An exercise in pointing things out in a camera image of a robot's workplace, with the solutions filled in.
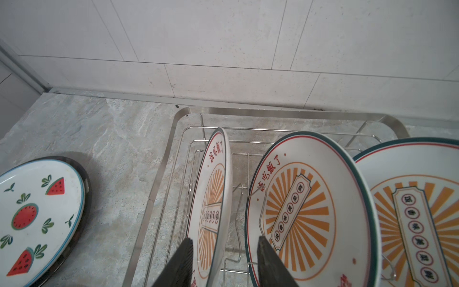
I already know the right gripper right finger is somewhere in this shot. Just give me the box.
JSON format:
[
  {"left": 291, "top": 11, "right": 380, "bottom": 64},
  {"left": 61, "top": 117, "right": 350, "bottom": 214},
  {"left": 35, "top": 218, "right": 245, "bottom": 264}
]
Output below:
[{"left": 257, "top": 236, "right": 298, "bottom": 287}]

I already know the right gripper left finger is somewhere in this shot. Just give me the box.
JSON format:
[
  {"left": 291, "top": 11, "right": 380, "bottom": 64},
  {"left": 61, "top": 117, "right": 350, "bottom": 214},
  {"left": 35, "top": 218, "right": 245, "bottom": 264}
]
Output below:
[{"left": 152, "top": 238, "right": 194, "bottom": 287}]

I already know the white plate orange sunburst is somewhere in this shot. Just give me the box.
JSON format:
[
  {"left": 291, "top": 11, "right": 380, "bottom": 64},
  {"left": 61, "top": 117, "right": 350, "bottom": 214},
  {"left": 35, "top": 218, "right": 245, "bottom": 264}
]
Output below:
[{"left": 186, "top": 127, "right": 233, "bottom": 287}]

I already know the dark striped rim cream plate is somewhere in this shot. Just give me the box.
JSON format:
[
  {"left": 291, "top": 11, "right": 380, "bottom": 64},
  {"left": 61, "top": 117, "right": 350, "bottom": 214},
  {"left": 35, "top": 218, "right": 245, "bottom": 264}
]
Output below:
[{"left": 32, "top": 155, "right": 92, "bottom": 287}]

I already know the white blue-rim watermelon plate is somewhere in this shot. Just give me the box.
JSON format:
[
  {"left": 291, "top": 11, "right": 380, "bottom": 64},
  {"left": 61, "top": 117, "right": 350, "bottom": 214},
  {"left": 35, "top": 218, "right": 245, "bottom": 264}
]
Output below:
[{"left": 1, "top": 160, "right": 85, "bottom": 287}]

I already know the white plate orange rear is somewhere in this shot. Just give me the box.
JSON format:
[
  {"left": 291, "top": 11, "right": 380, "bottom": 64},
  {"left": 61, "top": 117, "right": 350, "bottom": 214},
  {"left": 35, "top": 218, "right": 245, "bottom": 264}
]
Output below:
[{"left": 354, "top": 137, "right": 459, "bottom": 287}]

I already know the steel wire dish rack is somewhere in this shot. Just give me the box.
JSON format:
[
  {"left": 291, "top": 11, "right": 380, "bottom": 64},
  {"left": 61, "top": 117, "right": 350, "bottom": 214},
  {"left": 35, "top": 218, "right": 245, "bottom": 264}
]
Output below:
[{"left": 123, "top": 106, "right": 410, "bottom": 287}]

